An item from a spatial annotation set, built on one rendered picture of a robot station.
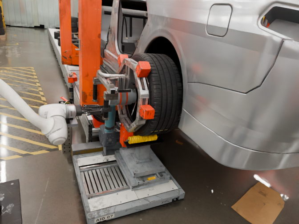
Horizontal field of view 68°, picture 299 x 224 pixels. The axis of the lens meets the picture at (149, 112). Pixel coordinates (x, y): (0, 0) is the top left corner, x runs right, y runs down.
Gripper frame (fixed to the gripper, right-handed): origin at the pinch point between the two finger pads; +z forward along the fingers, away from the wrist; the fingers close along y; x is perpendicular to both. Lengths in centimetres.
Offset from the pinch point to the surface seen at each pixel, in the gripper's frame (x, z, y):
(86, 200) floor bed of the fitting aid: -75, -14, 5
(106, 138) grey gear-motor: -48, 13, -39
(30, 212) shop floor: -83, -54, -3
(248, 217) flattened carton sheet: -82, 109, 58
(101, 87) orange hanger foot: -6, 12, -62
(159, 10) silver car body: 66, 46, -27
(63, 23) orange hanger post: 32, -1, -253
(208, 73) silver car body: 36, 46, 41
